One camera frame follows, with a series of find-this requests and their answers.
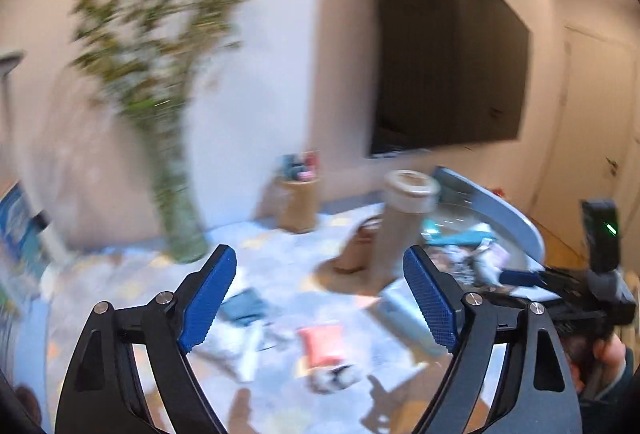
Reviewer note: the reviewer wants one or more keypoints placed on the beige wall panel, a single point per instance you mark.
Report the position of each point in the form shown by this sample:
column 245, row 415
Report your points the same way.
column 345, row 64

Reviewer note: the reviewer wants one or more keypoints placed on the person's right forearm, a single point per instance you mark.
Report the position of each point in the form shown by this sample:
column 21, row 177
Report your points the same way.
column 627, row 379

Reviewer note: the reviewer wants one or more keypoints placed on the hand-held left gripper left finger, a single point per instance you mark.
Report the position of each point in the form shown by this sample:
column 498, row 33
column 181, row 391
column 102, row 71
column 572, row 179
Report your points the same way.
column 210, row 294

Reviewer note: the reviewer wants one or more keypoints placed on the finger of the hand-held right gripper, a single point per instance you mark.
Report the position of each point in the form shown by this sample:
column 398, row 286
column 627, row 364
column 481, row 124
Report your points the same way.
column 520, row 277

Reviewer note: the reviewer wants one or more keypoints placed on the glass vase with plant stems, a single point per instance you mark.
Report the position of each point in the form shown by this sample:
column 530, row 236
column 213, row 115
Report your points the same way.
column 165, row 89

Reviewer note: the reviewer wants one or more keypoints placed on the person's right hand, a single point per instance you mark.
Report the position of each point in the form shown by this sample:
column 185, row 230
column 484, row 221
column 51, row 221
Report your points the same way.
column 607, row 359

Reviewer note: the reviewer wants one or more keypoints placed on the tan tumbler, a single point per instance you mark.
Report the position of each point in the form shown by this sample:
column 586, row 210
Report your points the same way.
column 400, row 224

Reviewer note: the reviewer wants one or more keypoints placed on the white door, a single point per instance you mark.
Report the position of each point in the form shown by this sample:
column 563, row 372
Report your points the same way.
column 600, row 114

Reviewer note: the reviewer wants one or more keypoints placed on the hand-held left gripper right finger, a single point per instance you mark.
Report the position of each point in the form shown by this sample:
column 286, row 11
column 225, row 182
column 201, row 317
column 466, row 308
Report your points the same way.
column 430, row 299

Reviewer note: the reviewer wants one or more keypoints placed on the wooden pen holder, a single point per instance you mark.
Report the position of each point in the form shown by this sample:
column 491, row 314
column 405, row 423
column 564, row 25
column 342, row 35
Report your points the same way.
column 298, row 206

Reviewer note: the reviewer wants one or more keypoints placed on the teal packet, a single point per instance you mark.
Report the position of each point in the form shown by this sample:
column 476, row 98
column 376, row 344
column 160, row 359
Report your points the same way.
column 455, row 236

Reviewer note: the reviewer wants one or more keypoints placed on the teal cloth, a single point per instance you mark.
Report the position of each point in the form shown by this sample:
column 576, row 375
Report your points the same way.
column 245, row 306

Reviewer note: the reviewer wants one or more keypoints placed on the pink packet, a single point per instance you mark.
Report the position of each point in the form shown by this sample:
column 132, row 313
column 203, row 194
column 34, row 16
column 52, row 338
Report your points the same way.
column 322, row 344

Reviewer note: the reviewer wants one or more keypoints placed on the purple packet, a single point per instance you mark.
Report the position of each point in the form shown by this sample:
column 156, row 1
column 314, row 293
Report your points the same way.
column 492, row 259

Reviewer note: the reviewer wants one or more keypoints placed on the patterned table mat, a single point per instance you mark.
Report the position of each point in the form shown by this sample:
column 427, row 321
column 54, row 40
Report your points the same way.
column 280, row 274

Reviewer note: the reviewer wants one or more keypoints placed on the white bottle with black cap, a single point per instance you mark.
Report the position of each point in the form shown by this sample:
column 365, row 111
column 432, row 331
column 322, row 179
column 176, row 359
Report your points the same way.
column 50, row 239

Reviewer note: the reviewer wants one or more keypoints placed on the black television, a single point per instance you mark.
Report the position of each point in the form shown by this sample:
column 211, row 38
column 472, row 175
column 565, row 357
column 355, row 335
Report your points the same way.
column 450, row 49

